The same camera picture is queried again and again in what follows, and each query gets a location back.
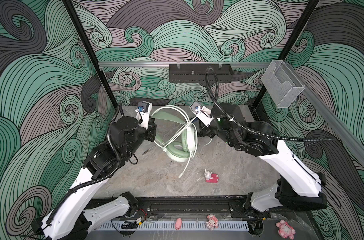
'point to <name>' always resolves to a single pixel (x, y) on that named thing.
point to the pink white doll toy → (212, 222)
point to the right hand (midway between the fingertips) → (205, 112)
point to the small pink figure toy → (178, 223)
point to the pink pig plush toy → (285, 230)
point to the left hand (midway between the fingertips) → (153, 116)
